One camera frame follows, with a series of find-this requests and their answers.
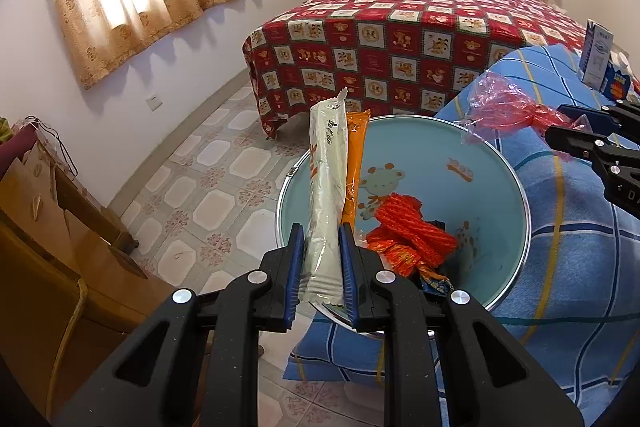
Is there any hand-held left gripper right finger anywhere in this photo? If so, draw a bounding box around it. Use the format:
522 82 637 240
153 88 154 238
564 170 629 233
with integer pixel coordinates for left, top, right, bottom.
338 223 585 427

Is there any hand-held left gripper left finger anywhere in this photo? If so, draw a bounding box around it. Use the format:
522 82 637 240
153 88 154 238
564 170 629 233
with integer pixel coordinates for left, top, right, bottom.
60 223 306 427

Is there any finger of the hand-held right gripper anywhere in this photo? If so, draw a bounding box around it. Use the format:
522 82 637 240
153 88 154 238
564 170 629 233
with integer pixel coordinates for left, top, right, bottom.
556 99 640 135
545 126 640 172

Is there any red plastic bag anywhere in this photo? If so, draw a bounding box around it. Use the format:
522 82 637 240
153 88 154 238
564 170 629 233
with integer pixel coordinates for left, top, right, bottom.
366 239 453 297

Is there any pink transparent plastic bag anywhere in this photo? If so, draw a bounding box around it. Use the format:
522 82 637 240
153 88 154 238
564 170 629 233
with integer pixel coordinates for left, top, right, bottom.
457 72 586 142

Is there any orange and white snack packet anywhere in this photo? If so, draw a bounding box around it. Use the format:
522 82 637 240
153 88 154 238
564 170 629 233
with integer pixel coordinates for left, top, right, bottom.
300 88 372 310

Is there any red foam net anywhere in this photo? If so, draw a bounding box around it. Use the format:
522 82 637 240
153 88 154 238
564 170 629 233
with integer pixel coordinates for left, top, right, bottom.
372 193 459 269

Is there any light blue trash bin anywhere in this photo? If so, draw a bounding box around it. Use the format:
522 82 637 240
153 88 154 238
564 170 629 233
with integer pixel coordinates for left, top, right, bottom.
276 114 532 338

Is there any blue carton with white cap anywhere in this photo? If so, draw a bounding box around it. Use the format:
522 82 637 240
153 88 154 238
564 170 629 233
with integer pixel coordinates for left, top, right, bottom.
602 52 640 100

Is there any white milk carton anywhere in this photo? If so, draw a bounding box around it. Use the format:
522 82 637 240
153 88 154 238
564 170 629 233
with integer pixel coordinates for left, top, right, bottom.
580 19 615 88

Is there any blue plaid tablecloth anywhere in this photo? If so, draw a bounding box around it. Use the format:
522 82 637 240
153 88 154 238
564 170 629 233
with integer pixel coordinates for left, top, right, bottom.
282 44 640 423

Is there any wooden cabinet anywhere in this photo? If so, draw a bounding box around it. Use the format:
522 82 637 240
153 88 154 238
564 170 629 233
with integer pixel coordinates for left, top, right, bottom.
0 127 211 408

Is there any red patterned bedspread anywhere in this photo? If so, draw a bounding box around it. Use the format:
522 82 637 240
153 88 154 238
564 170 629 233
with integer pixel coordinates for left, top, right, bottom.
242 0 593 140

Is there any yellow cable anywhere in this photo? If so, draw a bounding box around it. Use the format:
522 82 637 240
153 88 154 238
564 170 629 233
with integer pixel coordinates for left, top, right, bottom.
47 277 88 413

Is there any black cable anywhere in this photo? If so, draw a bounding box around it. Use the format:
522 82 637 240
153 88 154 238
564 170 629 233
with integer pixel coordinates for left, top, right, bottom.
30 119 78 180

